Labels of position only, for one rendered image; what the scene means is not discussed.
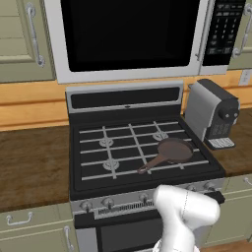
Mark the silver microwave oven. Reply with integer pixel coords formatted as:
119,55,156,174
43,0,247,85

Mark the pale green wall cupboard door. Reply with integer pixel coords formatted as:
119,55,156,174
227,0,252,71
0,0,56,84

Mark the silver microwave door handle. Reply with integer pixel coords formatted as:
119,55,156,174
195,0,217,63

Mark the grey and black coffee machine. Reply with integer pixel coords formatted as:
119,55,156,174
183,78,241,152

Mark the black oven door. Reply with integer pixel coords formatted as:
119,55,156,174
75,213,165,252

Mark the black and silver stove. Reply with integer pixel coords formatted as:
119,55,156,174
65,80,227,252

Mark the white wall socket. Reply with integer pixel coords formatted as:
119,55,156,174
238,69,252,88

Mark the brown cast iron pan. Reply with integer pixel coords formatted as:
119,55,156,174
136,137,195,175

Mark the silver cupboard handle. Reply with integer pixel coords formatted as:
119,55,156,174
63,224,76,252
25,2,46,69
231,3,252,60

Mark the pale green drawer front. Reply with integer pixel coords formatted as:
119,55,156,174
0,203,74,234
223,173,252,199

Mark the pale green base cupboard door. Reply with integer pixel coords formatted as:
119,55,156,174
0,225,79,252
202,191,252,248

